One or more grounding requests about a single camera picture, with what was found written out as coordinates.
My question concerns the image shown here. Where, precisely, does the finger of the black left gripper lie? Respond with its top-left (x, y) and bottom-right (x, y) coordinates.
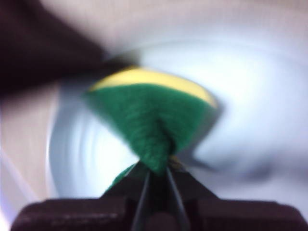
top-left (0, 0), bottom-right (141, 104)

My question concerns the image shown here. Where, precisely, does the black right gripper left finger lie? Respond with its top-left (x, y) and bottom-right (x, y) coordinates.
top-left (10, 165), bottom-right (156, 231)

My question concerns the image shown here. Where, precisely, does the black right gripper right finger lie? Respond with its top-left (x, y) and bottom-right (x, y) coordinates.
top-left (163, 167), bottom-right (304, 231)

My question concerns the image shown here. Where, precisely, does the yellow sponge with green pad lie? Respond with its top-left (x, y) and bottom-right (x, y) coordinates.
top-left (84, 64), bottom-right (220, 191)

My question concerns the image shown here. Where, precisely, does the blue round plate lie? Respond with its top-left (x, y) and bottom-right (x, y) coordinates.
top-left (47, 39), bottom-right (308, 205)

